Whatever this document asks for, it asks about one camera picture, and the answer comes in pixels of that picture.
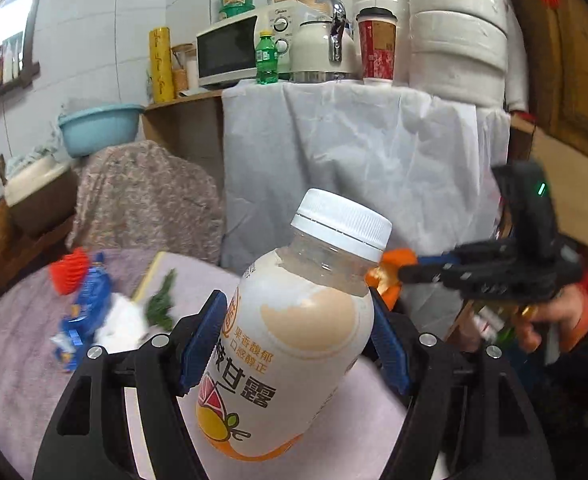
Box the green leaf scrap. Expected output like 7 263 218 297
144 270 177 331

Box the green soda bottle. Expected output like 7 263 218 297
255 30 279 85

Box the blue snack wrapper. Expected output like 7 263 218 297
51 252 112 371

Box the white microwave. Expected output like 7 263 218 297
196 5 295 88

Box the crumpled white tissue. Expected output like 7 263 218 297
94 295 147 356

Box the stack of toilet paper rolls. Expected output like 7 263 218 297
351 0 529 111

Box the white electric kettle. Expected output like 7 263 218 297
290 0 359 83

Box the red foam fruit net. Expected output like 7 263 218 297
49 247 92 296

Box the grey towel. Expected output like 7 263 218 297
6 132 70 171

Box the orange white wrapper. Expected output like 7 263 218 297
366 247 419 311

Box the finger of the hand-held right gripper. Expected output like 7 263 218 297
416 242 474 268
398 262 469 291

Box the wooden door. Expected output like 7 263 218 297
511 0 588 161

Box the person's right hand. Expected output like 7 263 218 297
516 280 588 353

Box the milk tea plastic bottle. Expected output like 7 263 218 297
194 188 393 461

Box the floral cloth covered chair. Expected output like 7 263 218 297
66 140 225 266

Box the white cloth cover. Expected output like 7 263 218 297
221 80 512 286

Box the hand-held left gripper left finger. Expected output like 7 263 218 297
33 289 228 480

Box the wooden side shelf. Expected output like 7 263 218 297
144 90 225 181

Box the brown pot with cream lid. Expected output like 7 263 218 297
4 155 77 238

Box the red paper cup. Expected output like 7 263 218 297
356 7 399 85

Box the light blue plastic basin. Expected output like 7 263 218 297
58 104 146 158

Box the dark wooden sink counter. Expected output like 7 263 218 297
0 210 80 311

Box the glass jar with wooden lid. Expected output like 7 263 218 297
171 45 198 98

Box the yellow wrap roll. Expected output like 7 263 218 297
149 27 175 103

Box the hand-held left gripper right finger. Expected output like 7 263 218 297
370 297 557 480

